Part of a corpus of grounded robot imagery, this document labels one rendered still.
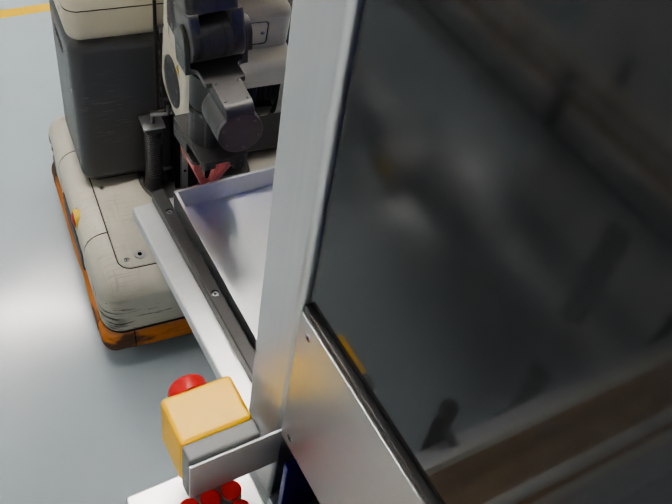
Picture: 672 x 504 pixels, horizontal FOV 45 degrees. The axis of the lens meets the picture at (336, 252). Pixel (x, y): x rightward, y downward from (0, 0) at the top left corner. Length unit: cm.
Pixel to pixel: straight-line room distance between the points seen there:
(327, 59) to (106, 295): 143
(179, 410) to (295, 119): 34
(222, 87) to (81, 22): 84
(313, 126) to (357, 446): 24
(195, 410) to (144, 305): 113
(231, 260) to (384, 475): 55
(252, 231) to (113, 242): 84
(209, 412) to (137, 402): 123
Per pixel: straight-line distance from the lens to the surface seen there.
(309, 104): 52
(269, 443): 79
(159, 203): 114
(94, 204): 203
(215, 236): 112
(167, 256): 110
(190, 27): 96
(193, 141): 108
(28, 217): 242
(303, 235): 58
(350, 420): 62
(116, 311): 190
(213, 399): 79
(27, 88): 286
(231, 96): 97
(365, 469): 63
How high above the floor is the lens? 170
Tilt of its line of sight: 47 degrees down
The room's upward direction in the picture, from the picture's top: 11 degrees clockwise
